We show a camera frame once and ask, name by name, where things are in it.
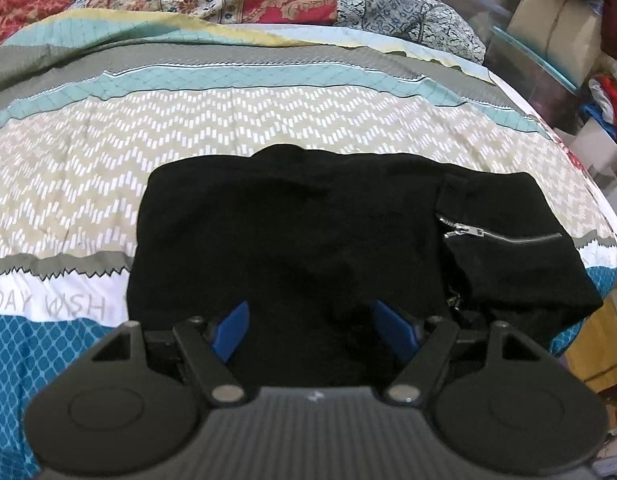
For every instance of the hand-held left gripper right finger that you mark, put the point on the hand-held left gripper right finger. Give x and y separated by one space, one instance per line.
394 331

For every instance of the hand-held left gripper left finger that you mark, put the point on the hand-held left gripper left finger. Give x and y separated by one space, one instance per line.
232 330

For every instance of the zigzag patterned bed sheet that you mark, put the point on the zigzag patterned bed sheet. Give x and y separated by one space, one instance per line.
188 125

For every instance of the pile of colourful clothes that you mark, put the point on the pile of colourful clothes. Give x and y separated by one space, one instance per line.
610 110

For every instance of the black pants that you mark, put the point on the black pants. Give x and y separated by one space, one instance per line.
298 240

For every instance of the cardboard box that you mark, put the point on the cardboard box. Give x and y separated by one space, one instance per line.
558 25

